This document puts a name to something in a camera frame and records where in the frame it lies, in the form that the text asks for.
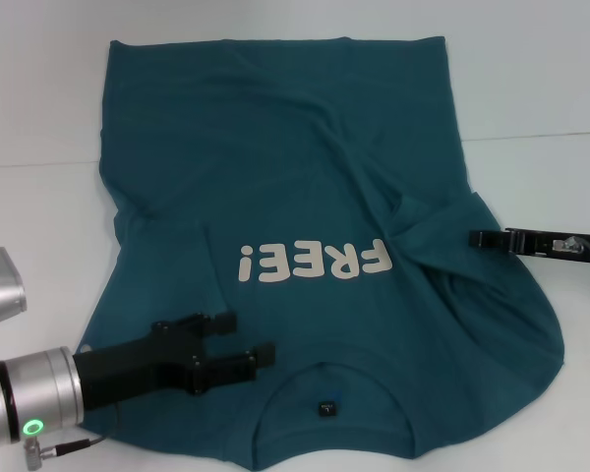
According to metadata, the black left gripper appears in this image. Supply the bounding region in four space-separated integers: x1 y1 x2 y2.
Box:
73 311 277 414

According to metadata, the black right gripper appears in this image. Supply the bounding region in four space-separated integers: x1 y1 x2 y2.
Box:
467 226 590 260

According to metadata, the teal shirt with cream lettering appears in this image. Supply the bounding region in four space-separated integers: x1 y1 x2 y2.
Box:
81 34 566 472

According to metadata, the red-brown left arm cable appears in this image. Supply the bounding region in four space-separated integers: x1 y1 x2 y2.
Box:
22 407 125 469

